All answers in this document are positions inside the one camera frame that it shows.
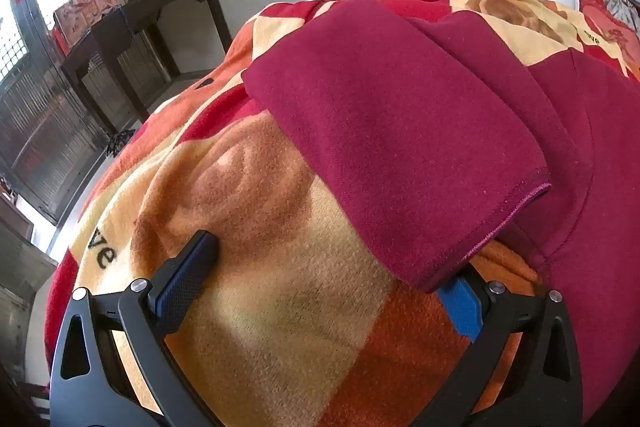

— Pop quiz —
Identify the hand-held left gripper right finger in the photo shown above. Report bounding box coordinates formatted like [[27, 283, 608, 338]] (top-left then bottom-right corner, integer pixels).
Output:
[[425, 267, 586, 427]]

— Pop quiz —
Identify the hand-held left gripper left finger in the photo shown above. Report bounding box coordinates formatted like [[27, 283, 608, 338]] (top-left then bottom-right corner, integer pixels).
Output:
[[49, 230, 221, 427]]

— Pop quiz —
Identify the maroon shirt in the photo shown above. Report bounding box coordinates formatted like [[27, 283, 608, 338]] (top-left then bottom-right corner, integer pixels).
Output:
[[241, 0, 640, 423]]

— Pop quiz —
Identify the printed orange red blanket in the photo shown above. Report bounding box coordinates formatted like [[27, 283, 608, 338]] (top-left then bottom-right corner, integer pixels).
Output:
[[44, 0, 640, 427]]

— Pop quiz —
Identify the dark wooden table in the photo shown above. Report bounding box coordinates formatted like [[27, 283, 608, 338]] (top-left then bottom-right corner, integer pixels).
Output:
[[60, 0, 233, 138]]

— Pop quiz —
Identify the red printed box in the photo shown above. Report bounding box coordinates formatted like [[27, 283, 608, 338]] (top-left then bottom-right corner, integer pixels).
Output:
[[52, 0, 131, 48]]

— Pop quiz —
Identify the red patterned cloth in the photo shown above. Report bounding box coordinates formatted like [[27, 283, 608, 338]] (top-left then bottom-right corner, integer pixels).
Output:
[[577, 0, 640, 82]]

